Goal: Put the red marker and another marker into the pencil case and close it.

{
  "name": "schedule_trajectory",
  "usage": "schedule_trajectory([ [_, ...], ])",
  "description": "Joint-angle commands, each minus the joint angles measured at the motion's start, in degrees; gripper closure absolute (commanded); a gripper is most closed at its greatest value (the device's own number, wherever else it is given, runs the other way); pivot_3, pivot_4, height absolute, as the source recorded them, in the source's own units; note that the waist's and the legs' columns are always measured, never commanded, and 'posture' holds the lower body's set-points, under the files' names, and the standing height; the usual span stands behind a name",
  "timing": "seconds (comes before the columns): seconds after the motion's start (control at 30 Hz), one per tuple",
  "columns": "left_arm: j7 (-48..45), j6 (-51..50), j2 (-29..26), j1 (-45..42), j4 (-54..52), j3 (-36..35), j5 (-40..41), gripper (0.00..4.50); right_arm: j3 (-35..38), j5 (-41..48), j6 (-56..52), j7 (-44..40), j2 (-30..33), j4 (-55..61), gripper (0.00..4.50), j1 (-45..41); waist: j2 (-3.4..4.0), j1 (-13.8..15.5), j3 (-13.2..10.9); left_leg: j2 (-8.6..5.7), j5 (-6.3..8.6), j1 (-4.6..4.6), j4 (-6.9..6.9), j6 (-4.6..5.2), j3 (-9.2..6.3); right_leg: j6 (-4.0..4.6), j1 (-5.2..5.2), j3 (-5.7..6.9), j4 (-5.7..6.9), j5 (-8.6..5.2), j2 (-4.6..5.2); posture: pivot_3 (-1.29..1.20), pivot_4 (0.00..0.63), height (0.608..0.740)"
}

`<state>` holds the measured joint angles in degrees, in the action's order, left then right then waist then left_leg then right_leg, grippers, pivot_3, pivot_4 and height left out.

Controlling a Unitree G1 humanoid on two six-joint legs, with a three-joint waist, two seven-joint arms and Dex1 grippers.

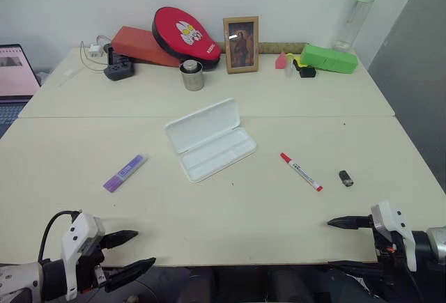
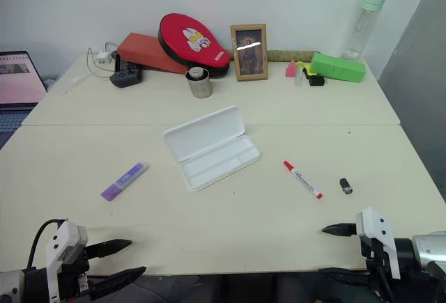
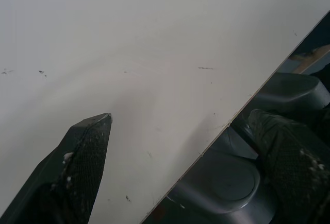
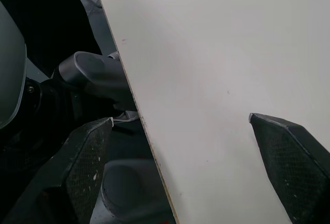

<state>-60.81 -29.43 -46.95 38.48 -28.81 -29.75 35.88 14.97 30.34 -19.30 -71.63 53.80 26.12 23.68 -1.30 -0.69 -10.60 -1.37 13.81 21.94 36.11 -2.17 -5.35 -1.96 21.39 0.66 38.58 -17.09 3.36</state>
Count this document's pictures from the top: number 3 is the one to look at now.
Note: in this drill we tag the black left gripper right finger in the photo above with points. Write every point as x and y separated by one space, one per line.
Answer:
291 154

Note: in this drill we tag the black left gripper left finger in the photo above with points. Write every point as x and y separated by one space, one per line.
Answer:
77 167

